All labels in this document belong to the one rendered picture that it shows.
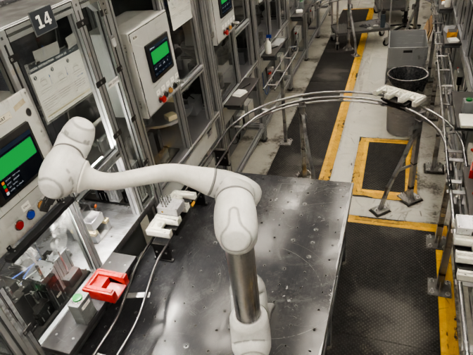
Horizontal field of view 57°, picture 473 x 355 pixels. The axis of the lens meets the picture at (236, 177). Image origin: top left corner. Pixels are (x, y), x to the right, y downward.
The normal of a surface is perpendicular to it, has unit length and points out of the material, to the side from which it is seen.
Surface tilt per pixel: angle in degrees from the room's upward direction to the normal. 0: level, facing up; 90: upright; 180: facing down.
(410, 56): 91
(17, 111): 90
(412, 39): 89
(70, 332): 0
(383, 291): 0
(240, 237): 84
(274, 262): 0
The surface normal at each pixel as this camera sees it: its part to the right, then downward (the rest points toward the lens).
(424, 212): -0.12, -0.81
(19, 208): 0.94, 0.09
